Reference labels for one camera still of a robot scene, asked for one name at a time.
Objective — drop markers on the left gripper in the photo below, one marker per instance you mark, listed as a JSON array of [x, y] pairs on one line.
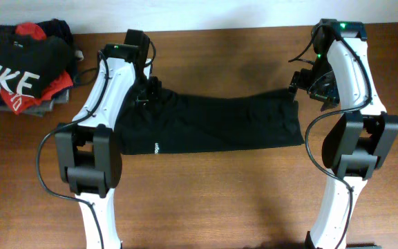
[[154, 90]]

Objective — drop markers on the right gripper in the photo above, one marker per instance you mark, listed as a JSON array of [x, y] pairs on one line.
[[329, 97]]

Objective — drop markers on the black Sydrogen t-shirt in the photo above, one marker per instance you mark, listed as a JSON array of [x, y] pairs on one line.
[[176, 123]]

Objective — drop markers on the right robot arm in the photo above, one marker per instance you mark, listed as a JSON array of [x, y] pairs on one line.
[[360, 141]]

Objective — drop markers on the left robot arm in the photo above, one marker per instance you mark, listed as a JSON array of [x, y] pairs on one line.
[[88, 149]]

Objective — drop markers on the grey folded t-shirt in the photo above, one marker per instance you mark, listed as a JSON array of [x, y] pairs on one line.
[[63, 98]]

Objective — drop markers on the navy folded t-shirt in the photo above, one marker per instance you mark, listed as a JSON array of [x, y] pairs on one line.
[[54, 28]]

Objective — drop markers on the red folded t-shirt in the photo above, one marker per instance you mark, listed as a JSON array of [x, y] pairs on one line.
[[19, 103]]

